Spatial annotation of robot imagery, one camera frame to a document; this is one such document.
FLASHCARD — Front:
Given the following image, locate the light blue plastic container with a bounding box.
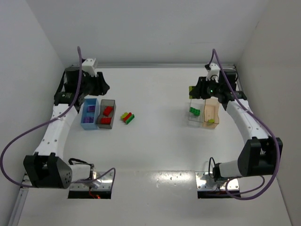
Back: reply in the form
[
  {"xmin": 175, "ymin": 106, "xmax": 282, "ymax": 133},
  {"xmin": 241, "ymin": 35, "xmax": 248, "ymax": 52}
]
[{"xmin": 80, "ymin": 98, "xmax": 100, "ymax": 130}]

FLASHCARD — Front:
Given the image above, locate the red green lego pile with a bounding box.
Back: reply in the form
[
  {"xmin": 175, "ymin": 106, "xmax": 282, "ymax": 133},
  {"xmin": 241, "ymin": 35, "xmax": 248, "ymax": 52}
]
[{"xmin": 120, "ymin": 112, "xmax": 135, "ymax": 124}]

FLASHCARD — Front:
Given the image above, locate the smoky grey plastic container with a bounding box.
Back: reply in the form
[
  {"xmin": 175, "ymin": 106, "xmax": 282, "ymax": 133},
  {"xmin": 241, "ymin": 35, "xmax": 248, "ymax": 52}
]
[{"xmin": 96, "ymin": 99, "xmax": 116, "ymax": 129}]

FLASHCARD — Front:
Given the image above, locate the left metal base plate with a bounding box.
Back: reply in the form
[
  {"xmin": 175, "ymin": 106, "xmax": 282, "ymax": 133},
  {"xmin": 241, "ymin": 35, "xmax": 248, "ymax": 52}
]
[{"xmin": 68, "ymin": 170, "xmax": 115, "ymax": 199}]

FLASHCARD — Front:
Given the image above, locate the orange translucent plastic container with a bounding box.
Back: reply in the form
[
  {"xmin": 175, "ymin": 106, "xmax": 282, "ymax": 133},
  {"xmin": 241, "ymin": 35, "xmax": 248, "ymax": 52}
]
[{"xmin": 202, "ymin": 98, "xmax": 220, "ymax": 129}]

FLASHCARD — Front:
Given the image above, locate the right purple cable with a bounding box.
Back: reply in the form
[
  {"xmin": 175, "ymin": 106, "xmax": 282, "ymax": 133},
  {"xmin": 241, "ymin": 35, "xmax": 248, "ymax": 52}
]
[{"xmin": 210, "ymin": 48, "xmax": 282, "ymax": 201}]

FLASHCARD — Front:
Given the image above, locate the metal base plate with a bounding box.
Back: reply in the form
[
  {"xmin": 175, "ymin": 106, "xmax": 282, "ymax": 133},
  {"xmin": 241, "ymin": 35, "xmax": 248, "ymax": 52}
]
[
  {"xmin": 195, "ymin": 171, "xmax": 240, "ymax": 199},
  {"xmin": 68, "ymin": 170, "xmax": 115, "ymax": 199}
]

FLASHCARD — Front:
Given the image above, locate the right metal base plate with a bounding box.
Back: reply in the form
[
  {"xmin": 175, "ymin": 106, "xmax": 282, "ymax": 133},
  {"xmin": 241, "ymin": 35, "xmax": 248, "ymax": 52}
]
[{"xmin": 195, "ymin": 171, "xmax": 240, "ymax": 199}]

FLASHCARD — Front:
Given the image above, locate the purple cable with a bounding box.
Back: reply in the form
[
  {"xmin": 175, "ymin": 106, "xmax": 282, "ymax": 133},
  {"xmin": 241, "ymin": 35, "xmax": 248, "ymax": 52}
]
[
  {"xmin": 210, "ymin": 48, "xmax": 282, "ymax": 201},
  {"xmin": 0, "ymin": 46, "xmax": 116, "ymax": 188}
]

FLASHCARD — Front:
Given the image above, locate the clear plastic container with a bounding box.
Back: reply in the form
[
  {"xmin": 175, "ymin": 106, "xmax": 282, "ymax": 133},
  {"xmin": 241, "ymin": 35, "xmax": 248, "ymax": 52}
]
[{"xmin": 188, "ymin": 99, "xmax": 205, "ymax": 127}]

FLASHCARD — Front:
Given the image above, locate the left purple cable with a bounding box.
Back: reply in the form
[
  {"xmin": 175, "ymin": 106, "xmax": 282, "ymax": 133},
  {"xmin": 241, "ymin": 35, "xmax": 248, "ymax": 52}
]
[{"xmin": 0, "ymin": 46, "xmax": 116, "ymax": 188}]

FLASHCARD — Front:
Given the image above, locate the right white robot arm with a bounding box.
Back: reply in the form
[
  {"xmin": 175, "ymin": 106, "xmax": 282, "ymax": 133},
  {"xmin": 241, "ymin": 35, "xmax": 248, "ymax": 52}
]
[{"xmin": 189, "ymin": 65, "xmax": 283, "ymax": 180}]

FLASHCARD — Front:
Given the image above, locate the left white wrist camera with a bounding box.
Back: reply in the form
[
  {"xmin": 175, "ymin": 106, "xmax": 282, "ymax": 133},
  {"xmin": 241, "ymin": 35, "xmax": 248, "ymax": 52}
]
[{"xmin": 82, "ymin": 58, "xmax": 97, "ymax": 77}]

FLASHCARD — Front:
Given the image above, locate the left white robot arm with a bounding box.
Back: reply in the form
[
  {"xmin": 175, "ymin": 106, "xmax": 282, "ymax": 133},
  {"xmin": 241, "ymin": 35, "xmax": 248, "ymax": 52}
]
[{"xmin": 23, "ymin": 67, "xmax": 110, "ymax": 189}]

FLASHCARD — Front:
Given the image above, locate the purple round lego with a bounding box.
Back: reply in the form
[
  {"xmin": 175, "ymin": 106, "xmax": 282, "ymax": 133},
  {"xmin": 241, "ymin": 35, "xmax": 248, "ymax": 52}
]
[
  {"xmin": 82, "ymin": 117, "xmax": 94, "ymax": 123},
  {"xmin": 87, "ymin": 105, "xmax": 95, "ymax": 113}
]

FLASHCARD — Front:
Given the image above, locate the green lego plate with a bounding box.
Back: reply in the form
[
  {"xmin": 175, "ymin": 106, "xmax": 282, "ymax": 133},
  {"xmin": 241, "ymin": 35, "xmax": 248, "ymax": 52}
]
[{"xmin": 190, "ymin": 107, "xmax": 200, "ymax": 117}]

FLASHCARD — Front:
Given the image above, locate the lime green lego brick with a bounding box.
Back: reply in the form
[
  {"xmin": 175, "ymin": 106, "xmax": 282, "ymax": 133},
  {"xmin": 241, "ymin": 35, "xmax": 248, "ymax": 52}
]
[{"xmin": 189, "ymin": 86, "xmax": 195, "ymax": 99}]

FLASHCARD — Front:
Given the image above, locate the red lego brick front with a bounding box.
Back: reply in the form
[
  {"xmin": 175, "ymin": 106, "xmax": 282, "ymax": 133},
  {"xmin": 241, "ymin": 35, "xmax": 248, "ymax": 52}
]
[{"xmin": 100, "ymin": 118, "xmax": 111, "ymax": 125}]

